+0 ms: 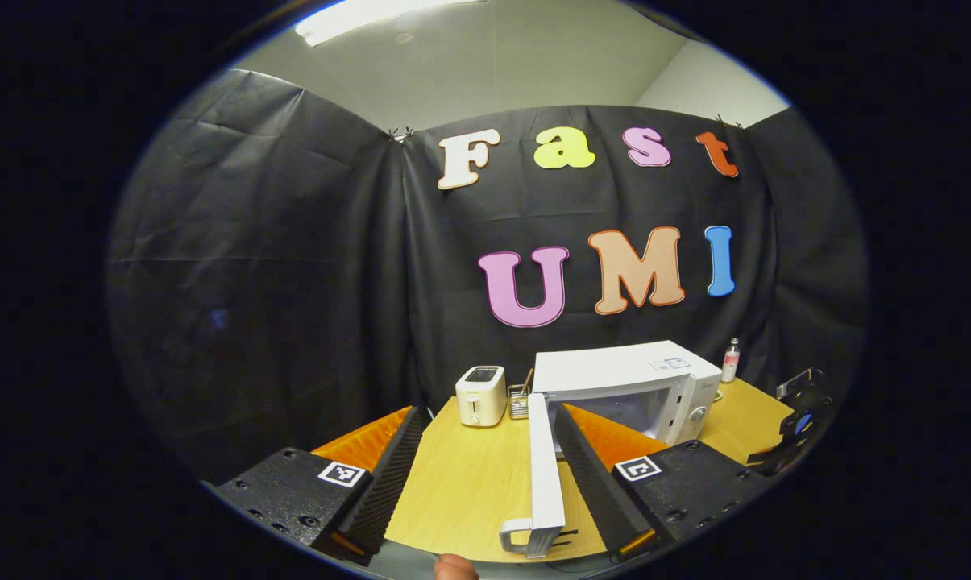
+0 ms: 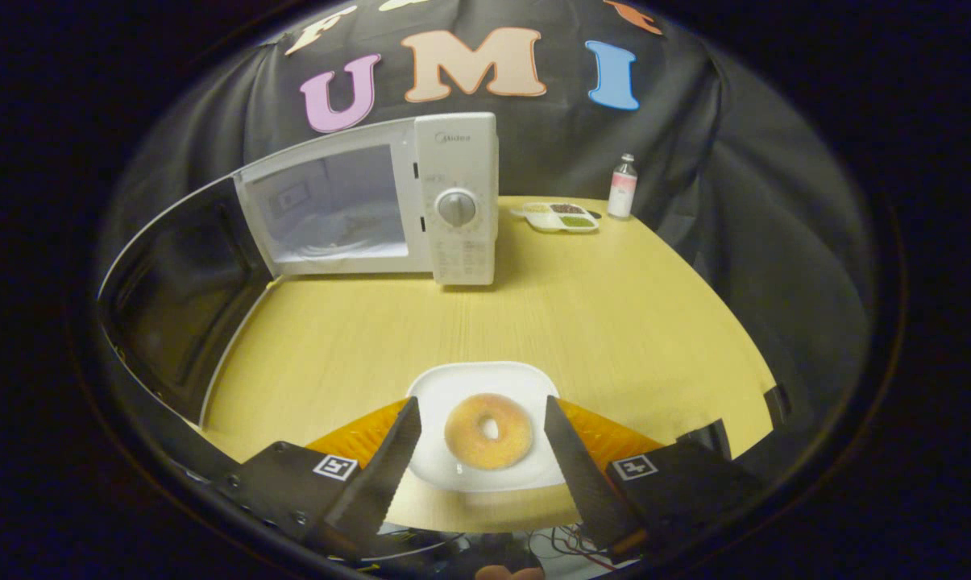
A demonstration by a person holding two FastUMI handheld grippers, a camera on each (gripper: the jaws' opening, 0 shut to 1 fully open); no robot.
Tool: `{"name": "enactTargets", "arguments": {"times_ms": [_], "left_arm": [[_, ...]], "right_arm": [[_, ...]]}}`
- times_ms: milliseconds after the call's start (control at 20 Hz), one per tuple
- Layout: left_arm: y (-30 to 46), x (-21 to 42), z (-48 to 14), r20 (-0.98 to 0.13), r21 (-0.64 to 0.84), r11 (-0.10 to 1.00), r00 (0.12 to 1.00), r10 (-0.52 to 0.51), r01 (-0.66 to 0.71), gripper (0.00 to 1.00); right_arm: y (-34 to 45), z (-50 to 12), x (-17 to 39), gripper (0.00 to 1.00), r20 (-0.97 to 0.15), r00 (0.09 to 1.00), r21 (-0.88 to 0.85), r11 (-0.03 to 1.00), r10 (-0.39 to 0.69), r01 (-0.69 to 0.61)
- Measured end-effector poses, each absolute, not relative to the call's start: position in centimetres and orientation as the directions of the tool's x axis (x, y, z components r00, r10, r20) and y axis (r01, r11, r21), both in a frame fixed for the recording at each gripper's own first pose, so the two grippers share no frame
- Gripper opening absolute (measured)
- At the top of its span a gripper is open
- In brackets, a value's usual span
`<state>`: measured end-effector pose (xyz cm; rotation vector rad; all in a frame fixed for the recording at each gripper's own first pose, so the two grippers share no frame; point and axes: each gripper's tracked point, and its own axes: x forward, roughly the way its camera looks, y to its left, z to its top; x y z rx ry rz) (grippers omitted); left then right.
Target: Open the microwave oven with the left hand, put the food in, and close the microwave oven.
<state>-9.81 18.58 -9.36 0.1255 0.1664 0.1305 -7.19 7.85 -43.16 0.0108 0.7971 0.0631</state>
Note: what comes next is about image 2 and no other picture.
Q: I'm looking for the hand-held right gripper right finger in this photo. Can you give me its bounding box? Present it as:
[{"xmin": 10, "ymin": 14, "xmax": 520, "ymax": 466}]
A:
[{"xmin": 543, "ymin": 395, "xmax": 764, "ymax": 558}]

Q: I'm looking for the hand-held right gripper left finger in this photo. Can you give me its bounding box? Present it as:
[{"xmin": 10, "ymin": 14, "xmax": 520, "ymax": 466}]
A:
[{"xmin": 215, "ymin": 396, "xmax": 423, "ymax": 558}]

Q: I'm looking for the glazed ring donut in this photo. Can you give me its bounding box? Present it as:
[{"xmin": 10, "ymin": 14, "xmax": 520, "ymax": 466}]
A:
[{"xmin": 444, "ymin": 393, "xmax": 534, "ymax": 470}]

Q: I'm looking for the white square plate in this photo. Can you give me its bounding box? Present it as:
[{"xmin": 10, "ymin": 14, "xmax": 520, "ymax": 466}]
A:
[{"xmin": 405, "ymin": 361, "xmax": 566, "ymax": 492}]

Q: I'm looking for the white microwave oven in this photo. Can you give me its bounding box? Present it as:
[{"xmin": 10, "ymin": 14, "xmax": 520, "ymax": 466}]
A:
[{"xmin": 97, "ymin": 112, "xmax": 500, "ymax": 432}]

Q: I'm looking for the white divided snack tray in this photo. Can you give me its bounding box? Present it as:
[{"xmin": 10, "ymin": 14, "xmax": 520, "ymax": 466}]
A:
[{"xmin": 511, "ymin": 201, "xmax": 601, "ymax": 234}]

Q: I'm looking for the small bottle with pink label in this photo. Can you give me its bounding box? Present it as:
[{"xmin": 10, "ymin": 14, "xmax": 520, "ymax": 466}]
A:
[{"xmin": 607, "ymin": 153, "xmax": 639, "ymax": 220}]

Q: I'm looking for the black backdrop cloth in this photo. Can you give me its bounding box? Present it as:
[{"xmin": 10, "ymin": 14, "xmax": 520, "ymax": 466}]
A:
[{"xmin": 100, "ymin": 0, "xmax": 877, "ymax": 452}]

